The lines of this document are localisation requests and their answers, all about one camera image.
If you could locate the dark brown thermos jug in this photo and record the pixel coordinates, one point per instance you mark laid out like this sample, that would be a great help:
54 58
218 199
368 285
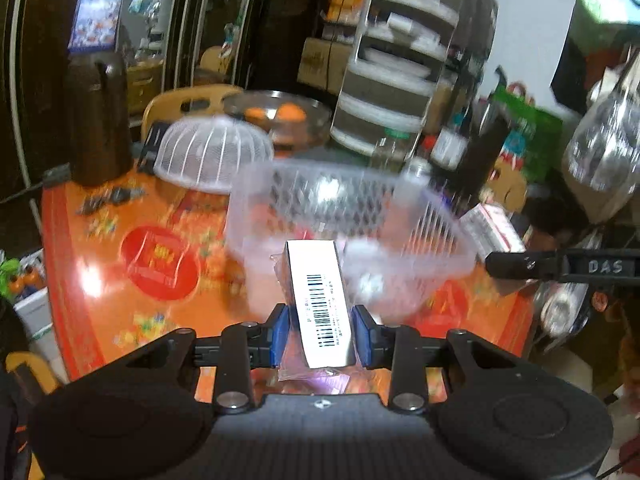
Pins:
97 118

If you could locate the right orange fruit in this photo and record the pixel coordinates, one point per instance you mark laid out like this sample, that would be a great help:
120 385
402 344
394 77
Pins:
291 112

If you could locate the orange fruit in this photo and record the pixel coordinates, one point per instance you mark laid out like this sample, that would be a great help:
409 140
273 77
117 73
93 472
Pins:
291 112
255 114

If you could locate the white tiered food rack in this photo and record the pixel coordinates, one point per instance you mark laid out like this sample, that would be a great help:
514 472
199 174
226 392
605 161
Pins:
399 53

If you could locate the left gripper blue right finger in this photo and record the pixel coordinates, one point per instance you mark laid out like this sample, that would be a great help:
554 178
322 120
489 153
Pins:
403 351

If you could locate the white barcode cigarette box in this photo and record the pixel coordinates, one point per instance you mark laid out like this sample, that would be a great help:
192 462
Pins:
313 277

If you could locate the white dome mesh cover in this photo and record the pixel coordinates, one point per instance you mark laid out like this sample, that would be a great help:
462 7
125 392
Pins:
205 153

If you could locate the wooden chair back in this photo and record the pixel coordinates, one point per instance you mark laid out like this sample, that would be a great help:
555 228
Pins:
172 105

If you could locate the key bunch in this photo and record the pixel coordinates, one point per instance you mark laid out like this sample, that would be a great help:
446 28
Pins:
116 196

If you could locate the clear plastic bag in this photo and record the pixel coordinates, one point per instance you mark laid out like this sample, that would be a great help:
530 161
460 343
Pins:
600 164

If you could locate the blue wall calendar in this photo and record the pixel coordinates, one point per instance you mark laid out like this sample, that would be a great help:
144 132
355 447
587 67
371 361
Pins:
95 26

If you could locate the steel bowl with oranges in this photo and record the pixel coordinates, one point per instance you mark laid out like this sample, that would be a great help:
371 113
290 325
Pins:
292 122

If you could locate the clear plastic basket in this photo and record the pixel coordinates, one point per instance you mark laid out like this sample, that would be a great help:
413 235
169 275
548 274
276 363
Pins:
397 240

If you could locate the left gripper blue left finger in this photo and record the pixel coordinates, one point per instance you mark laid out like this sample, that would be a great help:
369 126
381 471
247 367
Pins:
239 349

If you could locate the red white cigarette box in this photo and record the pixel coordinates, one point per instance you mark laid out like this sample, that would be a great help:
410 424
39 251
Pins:
490 230

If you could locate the green gift bag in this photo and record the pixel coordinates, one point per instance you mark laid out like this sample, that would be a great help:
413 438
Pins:
533 140

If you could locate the green lid glass jar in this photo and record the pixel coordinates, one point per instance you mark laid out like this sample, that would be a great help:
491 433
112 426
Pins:
391 151

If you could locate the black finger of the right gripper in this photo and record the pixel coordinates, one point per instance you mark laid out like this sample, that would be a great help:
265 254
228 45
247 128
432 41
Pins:
574 265

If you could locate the left orange fruit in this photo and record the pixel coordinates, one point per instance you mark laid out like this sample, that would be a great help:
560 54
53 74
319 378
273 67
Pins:
255 114

